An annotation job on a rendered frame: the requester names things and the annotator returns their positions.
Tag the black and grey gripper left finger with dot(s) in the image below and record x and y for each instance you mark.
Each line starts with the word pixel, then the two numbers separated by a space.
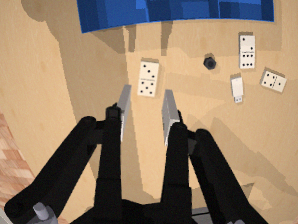
pixel 44 199

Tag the dark grey hex nut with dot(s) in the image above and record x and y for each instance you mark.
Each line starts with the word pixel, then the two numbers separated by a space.
pixel 209 63

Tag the white domino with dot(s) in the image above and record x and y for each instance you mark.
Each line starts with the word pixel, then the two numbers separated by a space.
pixel 148 78
pixel 272 81
pixel 246 51

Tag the blue rack of bins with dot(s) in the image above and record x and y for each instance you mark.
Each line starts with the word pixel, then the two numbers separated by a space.
pixel 96 14

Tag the white usb stick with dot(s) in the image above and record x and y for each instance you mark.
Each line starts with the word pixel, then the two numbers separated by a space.
pixel 237 88

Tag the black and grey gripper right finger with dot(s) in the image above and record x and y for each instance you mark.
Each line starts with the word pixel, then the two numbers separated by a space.
pixel 224 197

